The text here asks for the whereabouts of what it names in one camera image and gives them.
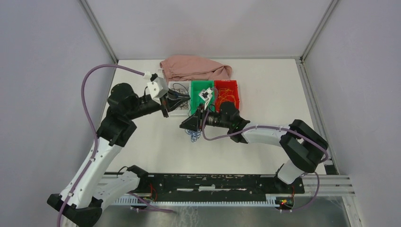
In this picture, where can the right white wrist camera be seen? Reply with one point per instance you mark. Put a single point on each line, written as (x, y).
(206, 95)

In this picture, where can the green plastic bin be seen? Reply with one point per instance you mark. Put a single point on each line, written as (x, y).
(196, 87)

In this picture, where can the clear plastic bin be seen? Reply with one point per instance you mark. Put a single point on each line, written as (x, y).
(183, 87)

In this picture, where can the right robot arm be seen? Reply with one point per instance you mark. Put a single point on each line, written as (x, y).
(305, 148)

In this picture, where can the red plastic bin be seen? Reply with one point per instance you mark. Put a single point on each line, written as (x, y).
(227, 91)

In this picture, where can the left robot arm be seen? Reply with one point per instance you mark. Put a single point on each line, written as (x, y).
(82, 202)

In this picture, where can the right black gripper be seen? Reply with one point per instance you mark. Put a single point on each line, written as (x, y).
(194, 122)

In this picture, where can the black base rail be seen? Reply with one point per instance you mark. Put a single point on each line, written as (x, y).
(164, 187)

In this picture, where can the pink cloth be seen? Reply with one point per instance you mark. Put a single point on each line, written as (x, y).
(191, 67)

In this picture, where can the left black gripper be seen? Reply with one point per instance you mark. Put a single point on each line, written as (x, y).
(174, 100)

